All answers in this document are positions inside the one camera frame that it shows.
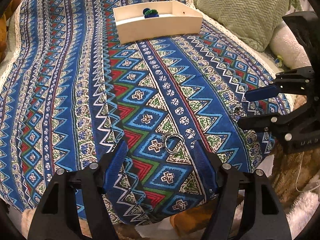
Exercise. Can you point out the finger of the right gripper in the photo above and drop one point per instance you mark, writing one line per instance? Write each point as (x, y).
(276, 122)
(275, 87)

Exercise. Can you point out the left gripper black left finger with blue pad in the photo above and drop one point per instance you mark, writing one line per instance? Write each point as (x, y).
(56, 216)

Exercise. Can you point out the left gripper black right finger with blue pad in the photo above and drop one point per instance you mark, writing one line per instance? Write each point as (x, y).
(262, 214)

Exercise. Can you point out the blue velvet scrunchie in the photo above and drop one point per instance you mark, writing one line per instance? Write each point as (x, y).
(150, 13)

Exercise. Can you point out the white fluffy cushion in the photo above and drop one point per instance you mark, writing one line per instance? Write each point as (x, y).
(284, 44)

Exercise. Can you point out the brown fuzzy rug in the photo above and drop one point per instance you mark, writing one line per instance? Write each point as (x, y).
(292, 172)

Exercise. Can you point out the green textured pillow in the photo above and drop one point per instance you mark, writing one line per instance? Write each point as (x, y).
(252, 21)

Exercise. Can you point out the blue patterned woven blanket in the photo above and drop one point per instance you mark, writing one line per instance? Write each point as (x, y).
(71, 91)

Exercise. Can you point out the cream rectangular open box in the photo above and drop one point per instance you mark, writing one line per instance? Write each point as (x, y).
(175, 18)

